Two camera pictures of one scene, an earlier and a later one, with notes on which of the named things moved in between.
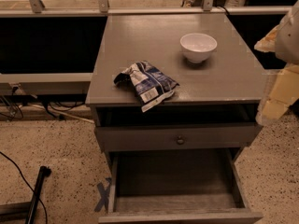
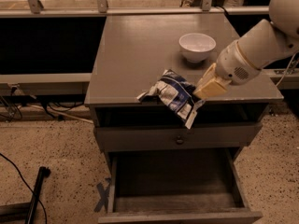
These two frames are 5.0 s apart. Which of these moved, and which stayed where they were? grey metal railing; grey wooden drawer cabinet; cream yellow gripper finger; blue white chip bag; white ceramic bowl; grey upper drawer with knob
Moved: cream yellow gripper finger; blue white chip bag
Stayed: grey metal railing; white ceramic bowl; grey upper drawer with knob; grey wooden drawer cabinet
